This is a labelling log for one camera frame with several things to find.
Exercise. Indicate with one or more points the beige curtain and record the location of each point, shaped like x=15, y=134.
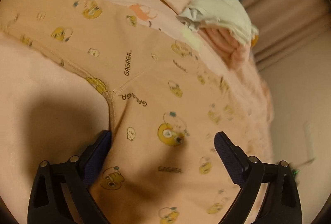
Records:
x=284, y=25

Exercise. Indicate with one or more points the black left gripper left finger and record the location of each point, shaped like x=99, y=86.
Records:
x=61, y=189

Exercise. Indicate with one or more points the pink printed duvet cover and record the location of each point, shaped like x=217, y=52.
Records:
x=49, y=112

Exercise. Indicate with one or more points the peach duck-print pajama garment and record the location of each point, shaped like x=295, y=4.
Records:
x=165, y=108

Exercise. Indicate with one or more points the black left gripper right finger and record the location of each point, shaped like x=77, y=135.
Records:
x=281, y=202

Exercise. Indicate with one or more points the white folded cloth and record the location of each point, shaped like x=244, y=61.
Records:
x=236, y=21

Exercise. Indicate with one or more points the pink folded towel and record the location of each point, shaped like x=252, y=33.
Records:
x=233, y=53

